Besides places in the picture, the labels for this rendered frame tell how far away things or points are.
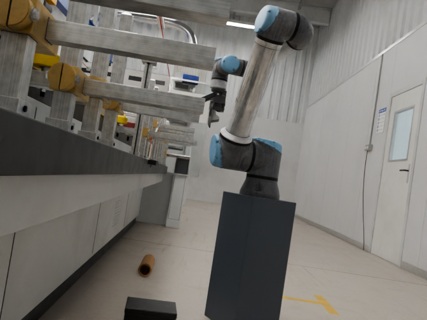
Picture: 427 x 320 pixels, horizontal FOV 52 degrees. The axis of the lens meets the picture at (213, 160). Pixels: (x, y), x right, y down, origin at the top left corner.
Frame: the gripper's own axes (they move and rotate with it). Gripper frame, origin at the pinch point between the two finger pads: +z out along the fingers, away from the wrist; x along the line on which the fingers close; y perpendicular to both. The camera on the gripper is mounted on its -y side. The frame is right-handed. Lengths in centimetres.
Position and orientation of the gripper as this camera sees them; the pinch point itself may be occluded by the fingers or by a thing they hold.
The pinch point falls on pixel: (208, 124)
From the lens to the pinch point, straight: 239.8
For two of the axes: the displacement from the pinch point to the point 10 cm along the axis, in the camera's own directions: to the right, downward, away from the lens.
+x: 0.0, 0.4, 10.0
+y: 9.9, 1.5, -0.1
